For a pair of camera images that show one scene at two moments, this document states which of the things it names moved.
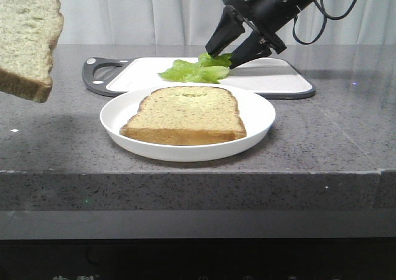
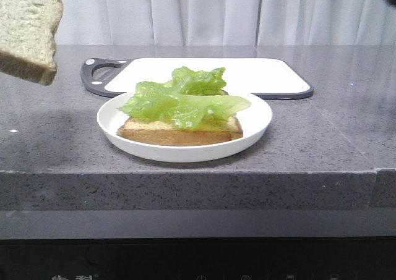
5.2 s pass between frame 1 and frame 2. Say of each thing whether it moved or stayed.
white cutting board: stayed
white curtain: stayed
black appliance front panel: stayed
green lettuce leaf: moved
